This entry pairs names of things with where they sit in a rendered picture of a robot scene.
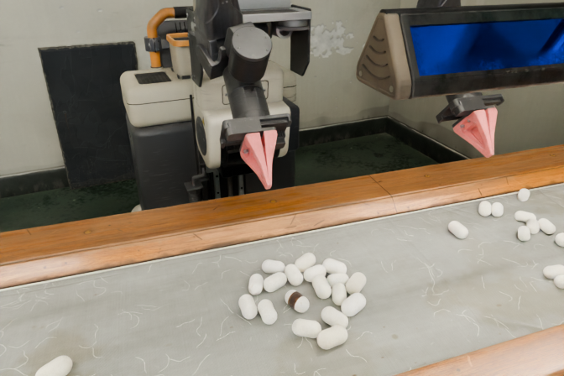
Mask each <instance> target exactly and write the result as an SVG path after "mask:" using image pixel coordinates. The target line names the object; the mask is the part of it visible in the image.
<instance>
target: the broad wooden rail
mask: <svg viewBox="0 0 564 376"><path fill-rule="evenodd" d="M562 183H564V144H562V145H556V146H551V147H545V148H539V149H529V150H524V151H519V152H513V153H507V154H497V155H492V156H491V157H489V158H486V157H481V158H476V159H465V160H460V161H454V162H449V163H444V164H434V165H427V166H422V167H417V168H411V169H406V170H396V171H390V172H385V173H379V174H374V175H364V176H359V177H353V178H347V179H342V180H332V181H327V182H321V183H315V184H309V185H300V186H294V187H289V188H284V189H278V190H272V191H262V192H257V193H251V194H246V195H240V196H230V197H225V198H219V199H214V200H209V201H198V202H192V203H187V204H182V205H176V206H168V207H162V208H155V209H150V210H144V211H134V212H129V213H123V214H117V215H112V216H107V217H97V218H91V219H86V220H80V221H74V222H65V223H59V224H54V225H49V226H42V227H32V228H27V229H22V230H16V231H11V232H0V290H2V289H7V288H11V287H16V286H20V285H28V284H33V283H38V282H42V281H47V280H52V279H60V278H65V277H69V276H73V275H78V274H86V273H91V272H96V271H100V270H104V269H113V268H117V267H123V266H127V265H131V264H140V263H144V262H148V261H154V260H158V259H167V258H171V257H175V256H181V255H185V254H189V253H198V252H202V251H206V250H212V249H216V248H225V247H229V246H233V245H238V244H243V243H251V242H256V241H260V240H264V239H269V238H277V237H282V236H287V235H291V234H296V233H301V232H309V231H313V230H318V229H322V228H327V227H335V226H340V225H345V224H349V223H354V222H362V221H367V220H371V219H376V218H380V217H389V216H393V215H398V214H402V213H407V212H415V211H420V210H425V209H429V208H434V207H439V206H446V205H451V204H456V203H460V202H465V201H473V200H477V199H483V198H487V197H491V196H500V195H504V194H509V193H514V192H518V191H520V190H521V189H527V190H531V189H535V188H541V187H545V186H549V185H558V184H562Z"/></svg>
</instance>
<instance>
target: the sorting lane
mask: <svg viewBox="0 0 564 376"><path fill-rule="evenodd" d="M529 192H530V196H529V198H528V200H527V201H520V200H519V199H518V197H517V195H518V193H519V192H514V193H509V194H504V195H500V196H491V197H487V198H483V199H477V200H473V201H465V202H460V203H456V204H451V205H446V206H439V207H434V208H429V209H425V210H420V211H412V212H407V213H402V214H398V215H393V216H389V217H380V218H376V219H371V220H367V221H362V222H354V223H349V224H345V225H340V226H335V227H327V228H322V229H318V230H313V231H309V232H301V233H296V234H291V235H287V236H282V237H277V238H269V239H264V240H260V241H256V242H251V243H243V244H238V245H233V246H229V247H225V248H216V249H212V250H206V251H202V252H198V253H189V254H185V255H181V256H175V257H171V258H162V259H158V260H154V261H148V262H144V263H140V264H131V265H127V266H123V267H117V268H113V269H104V270H100V271H96V272H91V273H86V274H78V275H73V276H69V277H65V278H60V279H52V280H47V281H42V282H38V283H33V284H28V285H20V286H16V287H11V288H7V289H2V290H0V376H35V374H36V373H37V371H38V370H39V369H40V368H41V367H43V366H44V365H45V364H47V363H49V362H50V361H52V360H54V359H55V358H57V357H59V356H67V357H69V358H70V359H71V361H72V368H71V371H70V372H69V373H68V374H67V375H66V376H393V375H396V374H399V373H403V372H406V371H410V370H412V369H415V368H420V367H423V366H426V365H429V364H432V363H437V362H440V361H442V360H445V359H448V358H453V357H456V356H459V355H462V354H465V353H470V352H472V351H476V350H478V349H481V348H485V347H489V346H492V345H495V344H498V343H501V342H506V341H508V340H511V339H515V338H517V337H522V336H525V335H528V334H531V333H534V332H538V331H542V330H545V329H547V328H550V327H554V326H558V325H561V324H564V289H561V288H558V287H557V286H556V285H555V284H554V279H548V278H546V277H545V276H544V274H543V270H544V268H545V267H547V266H552V265H558V264H560V265H563V266H564V247H561V246H559V245H558V244H557V243H556V240H555V238H556V235H557V234H559V233H561V232H564V183H562V184H558V185H549V186H545V187H541V188H535V189H531V190H529ZM482 201H488V202H489V203H490V204H491V206H492V205H493V204H494V203H495V202H499V203H501V204H502V205H503V207H504V212H503V215H502V216H500V217H495V216H493V214H492V212H491V213H490V215H488V216H486V217H484V216H482V215H480V214H479V212H478V208H479V204H480V203H481V202H482ZM517 211H523V212H529V213H533V214H534V215H535V217H536V220H537V221H539V220H540V219H541V218H545V219H547V220H548V221H549V222H551V223H552V224H553V225H554V226H555V227H556V231H555V232H554V233H553V234H546V233H544V232H543V231H542V230H541V229H540V230H539V232H538V233H536V234H532V233H530V239H529V240H528V241H525V242H524V241H521V240H520V239H519V238H518V229H519V227H521V226H526V227H527V225H526V222H520V221H517V220H516V219H515V217H514V214H515V213H516V212H517ZM452 221H457V222H460V223H461V224H462V225H463V226H464V227H465V228H466V229H467V230H468V235H467V237H466V238H464V239H460V238H458V237H456V236H455V235H454V234H453V233H452V232H450V230H449V228H448V225H449V223H450V222H452ZM305 253H313V254H314V255H315V257H316V262H315V264H314V265H313V266H316V265H318V264H320V265H322V264H323V262H324V260H325V259H335V260H337V261H339V262H342V263H344V264H345V265H346V267H347V272H346V275H347V276H348V278H349V279H350V278H351V276H352V275H353V274H354V273H357V272H359V273H362V274H364V275H365V277H366V284H365V286H364V287H363V288H362V289H361V291H360V292H359V293H360V294H362V295H363V296H364V297H365V299H366V305H365V307H364V308H362V310H361V311H360V312H358V313H357V314H356V315H355V316H347V318H348V325H347V327H346V330H347V340H346V341H345V342H344V343H343V344H340V345H337V346H335V347H332V348H330V349H323V348H321V347H320V346H319V345H318V343H317V337H316V338H310V337H299V336H296V335H295V334H294V333H293V331H292V324H293V322H294V321H295V320H297V319H305V320H311V321H317V322H318V323H319V324H320V325H321V330H322V331H323V330H325V329H327V328H330V327H332V326H331V325H329V324H327V323H325V322H324V321H323V320H322V318H321V312H322V310H323V309H324V308H325V307H327V306H331V307H333V308H335V309H336V310H338V311H340V312H341V313H342V308H341V305H336V304H335V303H334V302H333V300H332V293H331V295H330V296H329V297H328V298H326V299H321V298H319V297H318V296H317V294H316V292H315V289H314V287H313V285H312V282H308V281H306V280H305V278H304V272H305V271H304V272H301V274H302V276H303V281H302V283H301V284H300V285H297V286H294V285H292V284H291V283H290V282H289V281H288V278H287V277H286V278H287V281H286V283H285V285H284V286H282V287H280V288H279V289H277V290H276V291H274V292H268V291H266V290H265V289H264V283H263V288H262V291H261V293H260V294H258V295H252V294H251V293H250V292H249V290H248V285H249V280H250V278H251V276H252V275H253V274H260V275H261V276H262V277H263V279H264V280H265V279H266V278H268V277H269V276H270V275H272V274H269V273H265V272H264V271H263V269H262V264H263V262H264V261H265V260H267V259H270V260H274V261H280V262H282V263H283V264H284V265H285V267H286V266H287V265H288V264H295V261H296V260H297V259H298V258H299V257H301V256H302V255H304V254H305ZM313 266H311V267H313ZM289 290H296V291H298V292H300V293H301V294H302V295H304V296H305V297H306V298H307V299H308V301H309V304H310V305H309V308H308V310H307V311H305V312H298V311H295V310H294V309H293V308H291V307H290V306H289V305H288V304H287V303H286V302H285V294H286V293H287V292H288V291H289ZM242 295H251V296H252V297H253V300H254V303H255V305H256V306H257V309H258V304H259V302H260V301H261V300H265V299H266V300H270V301H271V302H272V303H273V306H274V309H275V310H276V312H277V320H276V321H275V323H273V324H270V325H269V324H266V323H264V322H263V320H262V317H261V315H260V314H259V311H258V312H257V315H256V316H255V317H254V318H253V319H247V318H245V317H244V316H243V314H242V311H241V308H240V306H239V304H238V301H239V299H240V297H241V296H242Z"/></svg>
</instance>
